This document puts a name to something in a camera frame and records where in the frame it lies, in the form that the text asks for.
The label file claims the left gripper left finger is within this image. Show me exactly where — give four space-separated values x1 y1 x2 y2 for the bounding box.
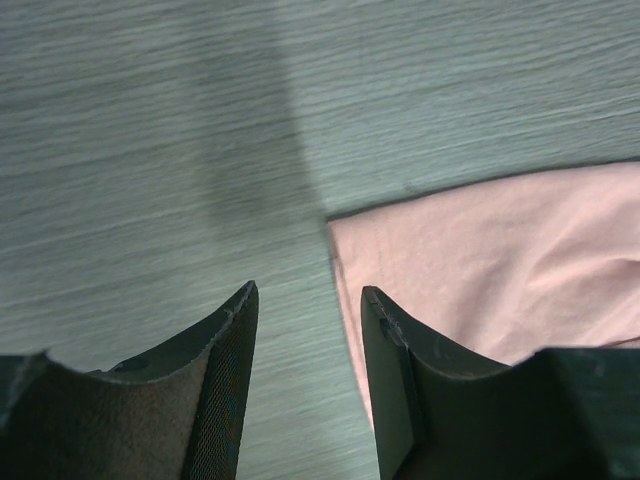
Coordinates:
1 282 259 479

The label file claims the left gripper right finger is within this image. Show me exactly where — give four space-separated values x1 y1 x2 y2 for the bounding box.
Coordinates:
361 286 639 480

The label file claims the pink t shirt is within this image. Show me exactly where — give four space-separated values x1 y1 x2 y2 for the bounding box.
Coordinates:
325 160 640 436

